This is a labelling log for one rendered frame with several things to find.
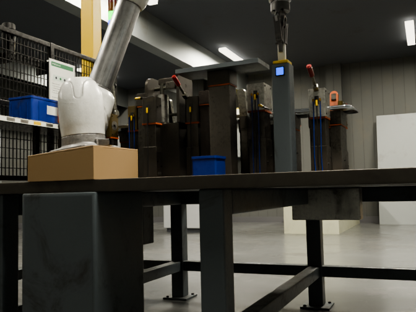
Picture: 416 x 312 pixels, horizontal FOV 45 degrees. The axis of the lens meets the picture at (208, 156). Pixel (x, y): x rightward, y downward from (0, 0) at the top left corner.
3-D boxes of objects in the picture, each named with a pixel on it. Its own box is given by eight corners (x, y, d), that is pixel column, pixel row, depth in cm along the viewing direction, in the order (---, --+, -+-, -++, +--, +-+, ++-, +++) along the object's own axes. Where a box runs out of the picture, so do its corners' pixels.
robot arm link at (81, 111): (56, 135, 173) (51, 73, 175) (64, 142, 191) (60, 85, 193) (104, 131, 175) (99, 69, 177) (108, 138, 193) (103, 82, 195)
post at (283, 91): (298, 177, 198) (294, 66, 201) (293, 177, 191) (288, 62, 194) (280, 177, 201) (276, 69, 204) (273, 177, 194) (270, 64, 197)
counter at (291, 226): (359, 223, 973) (358, 177, 980) (338, 234, 735) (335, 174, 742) (317, 223, 1006) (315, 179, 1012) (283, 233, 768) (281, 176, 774)
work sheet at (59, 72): (75, 115, 313) (75, 65, 315) (49, 110, 293) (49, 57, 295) (72, 115, 314) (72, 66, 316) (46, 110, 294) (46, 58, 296)
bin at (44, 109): (72, 127, 282) (72, 103, 283) (31, 120, 254) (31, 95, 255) (49, 129, 288) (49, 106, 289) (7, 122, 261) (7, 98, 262)
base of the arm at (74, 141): (93, 146, 167) (91, 129, 168) (47, 155, 179) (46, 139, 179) (129, 148, 183) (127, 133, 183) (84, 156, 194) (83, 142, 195)
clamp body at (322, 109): (333, 178, 209) (330, 91, 212) (327, 177, 199) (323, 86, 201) (316, 179, 212) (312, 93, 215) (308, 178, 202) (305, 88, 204)
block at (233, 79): (239, 179, 209) (236, 72, 212) (232, 179, 201) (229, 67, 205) (217, 180, 213) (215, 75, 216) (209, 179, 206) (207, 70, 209)
